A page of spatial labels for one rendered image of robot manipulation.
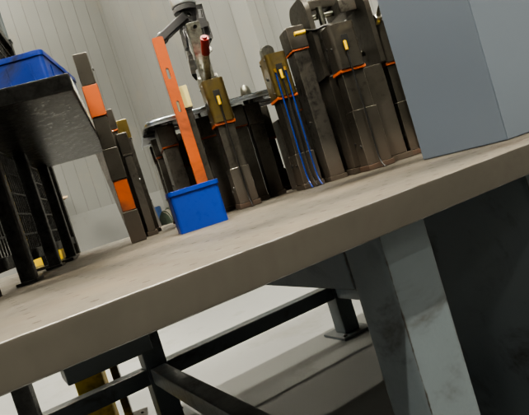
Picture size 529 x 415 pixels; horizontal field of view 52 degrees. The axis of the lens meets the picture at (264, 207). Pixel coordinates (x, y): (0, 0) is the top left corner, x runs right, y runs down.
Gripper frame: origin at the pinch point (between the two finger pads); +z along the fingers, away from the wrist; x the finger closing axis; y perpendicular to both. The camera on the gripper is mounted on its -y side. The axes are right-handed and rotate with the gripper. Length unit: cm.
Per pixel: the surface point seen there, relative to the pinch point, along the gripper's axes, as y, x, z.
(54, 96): -36, -63, 12
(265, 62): 14.6, -21.9, 6.0
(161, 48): -9.9, -16.1, -5.5
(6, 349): -42, -116, 43
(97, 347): -35, -114, 45
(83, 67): -30.5, -17.9, -4.7
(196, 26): 0.1, -18.7, -8.2
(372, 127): 34, -33, 30
